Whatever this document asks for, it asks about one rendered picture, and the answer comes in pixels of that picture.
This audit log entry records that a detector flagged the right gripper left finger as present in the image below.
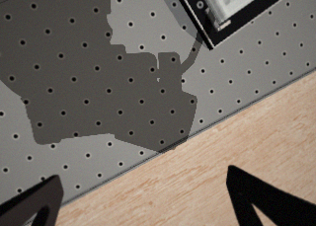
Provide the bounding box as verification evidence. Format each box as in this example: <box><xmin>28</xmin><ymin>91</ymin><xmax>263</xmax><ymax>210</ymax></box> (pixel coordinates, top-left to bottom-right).
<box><xmin>0</xmin><ymin>175</ymin><xmax>64</xmax><ymax>226</ymax></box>

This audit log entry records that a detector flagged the grey perforated base plate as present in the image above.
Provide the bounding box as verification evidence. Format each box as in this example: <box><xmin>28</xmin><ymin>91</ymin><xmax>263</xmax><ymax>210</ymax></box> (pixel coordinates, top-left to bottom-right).
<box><xmin>0</xmin><ymin>0</ymin><xmax>316</xmax><ymax>209</ymax></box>

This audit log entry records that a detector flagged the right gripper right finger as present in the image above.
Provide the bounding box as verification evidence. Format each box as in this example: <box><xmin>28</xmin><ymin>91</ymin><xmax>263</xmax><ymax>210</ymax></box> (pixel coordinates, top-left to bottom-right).
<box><xmin>226</xmin><ymin>165</ymin><xmax>316</xmax><ymax>226</ymax></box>

